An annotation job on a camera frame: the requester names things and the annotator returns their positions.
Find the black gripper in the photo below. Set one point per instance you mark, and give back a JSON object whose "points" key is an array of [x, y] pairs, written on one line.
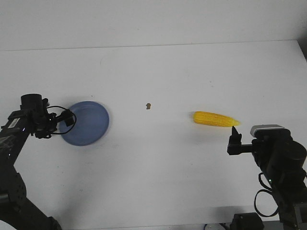
{"points": [[46, 125], [235, 146]]}

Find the yellow corn cob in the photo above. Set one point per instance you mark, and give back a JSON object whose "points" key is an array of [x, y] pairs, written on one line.
{"points": [[213, 119]]}

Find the blue round plate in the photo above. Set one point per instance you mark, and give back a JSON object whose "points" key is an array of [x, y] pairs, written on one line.
{"points": [[92, 123]]}

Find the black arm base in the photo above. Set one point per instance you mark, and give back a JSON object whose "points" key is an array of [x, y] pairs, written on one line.
{"points": [[246, 221]]}

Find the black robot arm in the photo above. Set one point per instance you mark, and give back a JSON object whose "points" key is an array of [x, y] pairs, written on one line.
{"points": [[281, 161], [32, 119]]}

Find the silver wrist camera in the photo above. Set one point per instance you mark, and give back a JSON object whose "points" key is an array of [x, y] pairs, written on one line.
{"points": [[257, 128]]}

